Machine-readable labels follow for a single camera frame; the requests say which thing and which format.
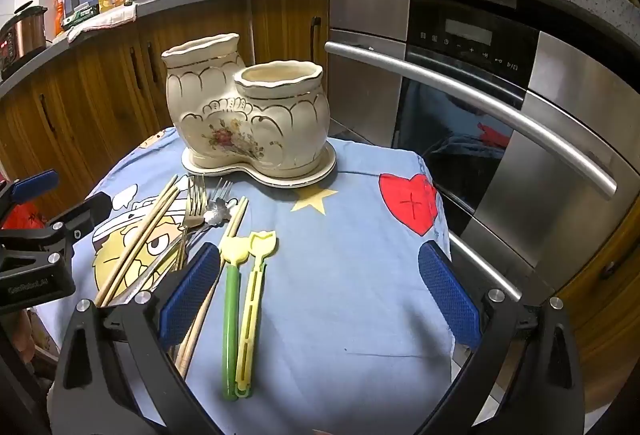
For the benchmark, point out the stainless steel built-in oven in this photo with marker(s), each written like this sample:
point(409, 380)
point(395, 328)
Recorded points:
point(550, 115)

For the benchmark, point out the gold fork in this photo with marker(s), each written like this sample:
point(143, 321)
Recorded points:
point(196, 200)

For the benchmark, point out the red plastic bag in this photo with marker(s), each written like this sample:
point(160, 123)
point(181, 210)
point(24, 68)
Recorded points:
point(24, 217)

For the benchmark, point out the orange spray bottle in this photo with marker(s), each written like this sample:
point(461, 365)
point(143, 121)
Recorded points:
point(60, 12)

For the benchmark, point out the blue cartoon printed cloth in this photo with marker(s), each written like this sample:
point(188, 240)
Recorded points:
point(340, 290)

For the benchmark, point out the wooden kitchen cabinet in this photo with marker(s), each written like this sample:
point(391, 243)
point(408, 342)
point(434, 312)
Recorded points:
point(100, 90)

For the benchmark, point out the cream ceramic utensil holder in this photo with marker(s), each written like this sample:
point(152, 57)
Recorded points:
point(260, 125)

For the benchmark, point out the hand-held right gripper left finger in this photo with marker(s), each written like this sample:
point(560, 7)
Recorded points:
point(192, 295)

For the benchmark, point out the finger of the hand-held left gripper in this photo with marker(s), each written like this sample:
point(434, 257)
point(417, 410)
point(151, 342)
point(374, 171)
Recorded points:
point(35, 183)
point(92, 208)

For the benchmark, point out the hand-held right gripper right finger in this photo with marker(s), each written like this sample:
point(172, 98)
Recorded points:
point(447, 295)

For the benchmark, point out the white dish cloth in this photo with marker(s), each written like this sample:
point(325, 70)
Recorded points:
point(102, 21)

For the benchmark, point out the silver fork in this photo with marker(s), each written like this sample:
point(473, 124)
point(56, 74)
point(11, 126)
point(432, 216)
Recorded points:
point(223, 192)

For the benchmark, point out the cream ceramic holder tray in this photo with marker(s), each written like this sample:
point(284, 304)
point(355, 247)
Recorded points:
point(300, 179)

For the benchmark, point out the green sealing stick yellow top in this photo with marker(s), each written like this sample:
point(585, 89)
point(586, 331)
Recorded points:
point(231, 315)

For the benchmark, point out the silver flower spoon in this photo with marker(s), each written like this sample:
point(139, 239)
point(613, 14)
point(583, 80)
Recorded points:
point(216, 213)

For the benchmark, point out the green packet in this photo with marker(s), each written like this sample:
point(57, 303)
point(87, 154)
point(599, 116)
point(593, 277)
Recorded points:
point(79, 15)

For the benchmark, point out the copper electric pressure cooker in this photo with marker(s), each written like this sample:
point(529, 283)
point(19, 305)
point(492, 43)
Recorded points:
point(22, 35)

